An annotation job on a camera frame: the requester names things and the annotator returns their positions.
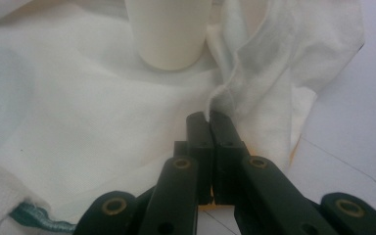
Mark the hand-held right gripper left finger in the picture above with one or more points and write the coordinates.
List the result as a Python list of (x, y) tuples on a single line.
[(202, 147)]

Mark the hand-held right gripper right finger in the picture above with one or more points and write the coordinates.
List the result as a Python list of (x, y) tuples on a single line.
[(226, 147)]

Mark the white paper cup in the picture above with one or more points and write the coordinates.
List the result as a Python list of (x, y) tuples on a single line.
[(169, 32)]

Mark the white tote bag coloured patches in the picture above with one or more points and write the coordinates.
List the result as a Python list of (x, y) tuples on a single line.
[(78, 124)]

